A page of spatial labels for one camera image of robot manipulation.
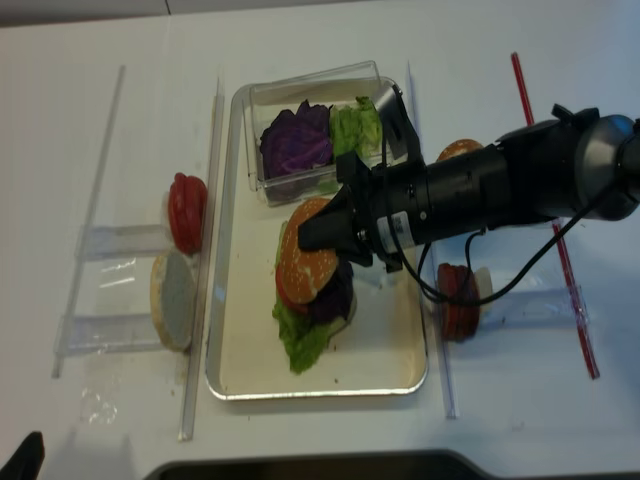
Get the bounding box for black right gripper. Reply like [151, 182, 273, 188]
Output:
[298, 152, 428, 273]

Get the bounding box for sesame bun top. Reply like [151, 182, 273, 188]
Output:
[276, 197, 338, 305]

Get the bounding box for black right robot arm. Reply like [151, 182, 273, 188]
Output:
[298, 106, 639, 270]

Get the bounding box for green lettuce in box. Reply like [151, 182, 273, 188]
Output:
[329, 96, 383, 165]

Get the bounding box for green lettuce leaf on tray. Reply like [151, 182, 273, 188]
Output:
[271, 222, 357, 376]

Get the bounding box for red tomato slices stack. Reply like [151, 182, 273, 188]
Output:
[167, 172, 208, 256]

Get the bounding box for white cheese slice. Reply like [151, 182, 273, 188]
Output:
[474, 267, 493, 320]

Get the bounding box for dark red meat patties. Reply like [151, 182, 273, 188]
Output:
[437, 263, 480, 342]

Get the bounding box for white bread slice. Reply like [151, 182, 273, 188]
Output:
[150, 249, 196, 352]

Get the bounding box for purple cabbage leaf on tray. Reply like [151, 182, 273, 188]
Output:
[308, 260, 354, 325]

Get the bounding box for purple cabbage in box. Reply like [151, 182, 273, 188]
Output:
[259, 100, 333, 179]

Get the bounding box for clear plastic box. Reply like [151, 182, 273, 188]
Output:
[243, 61, 393, 207]

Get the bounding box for cream metal tray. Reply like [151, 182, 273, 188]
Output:
[205, 84, 428, 400]

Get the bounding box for sesame bun half remaining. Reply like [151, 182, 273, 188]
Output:
[437, 138, 483, 162]

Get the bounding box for clear pusher track lower right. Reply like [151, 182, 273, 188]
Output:
[478, 287, 577, 332]

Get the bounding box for clear pusher track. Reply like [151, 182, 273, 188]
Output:
[478, 287, 577, 332]
[75, 225, 173, 261]
[54, 314, 164, 357]

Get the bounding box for clear pusher track lower left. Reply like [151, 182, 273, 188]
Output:
[54, 314, 164, 357]

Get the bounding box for clear pusher track upper left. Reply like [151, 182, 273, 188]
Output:
[75, 225, 173, 261]

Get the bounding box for clear tape patch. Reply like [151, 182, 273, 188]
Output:
[79, 373, 121, 425]

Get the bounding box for black object bottom left corner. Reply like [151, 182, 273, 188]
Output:
[0, 431, 45, 480]

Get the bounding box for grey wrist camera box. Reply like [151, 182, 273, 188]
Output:
[372, 83, 421, 162]

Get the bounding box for clear rail right of tray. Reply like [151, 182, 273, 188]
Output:
[406, 62, 460, 420]

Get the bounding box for red plastic rail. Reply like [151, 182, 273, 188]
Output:
[510, 52, 600, 380]

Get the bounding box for clear rail far left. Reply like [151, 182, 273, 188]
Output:
[51, 65, 127, 379]

